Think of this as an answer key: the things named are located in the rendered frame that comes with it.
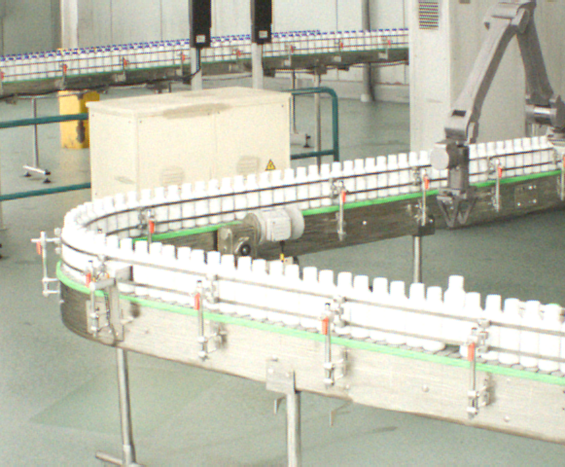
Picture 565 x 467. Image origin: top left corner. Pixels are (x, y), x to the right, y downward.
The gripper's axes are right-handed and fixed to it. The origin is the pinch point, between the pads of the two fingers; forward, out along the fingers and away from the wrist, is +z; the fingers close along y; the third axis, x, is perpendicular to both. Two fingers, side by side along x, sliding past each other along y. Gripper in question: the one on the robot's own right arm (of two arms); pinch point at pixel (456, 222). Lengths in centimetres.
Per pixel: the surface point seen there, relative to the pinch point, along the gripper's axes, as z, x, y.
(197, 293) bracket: 28, -77, 12
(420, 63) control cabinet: -12, -333, -537
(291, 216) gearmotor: 28, -137, -113
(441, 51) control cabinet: -22, -311, -529
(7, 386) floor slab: 131, -306, -107
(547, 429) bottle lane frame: 49, 32, 4
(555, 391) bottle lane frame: 39, 34, 5
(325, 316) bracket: 27.6, -32.5, 12.0
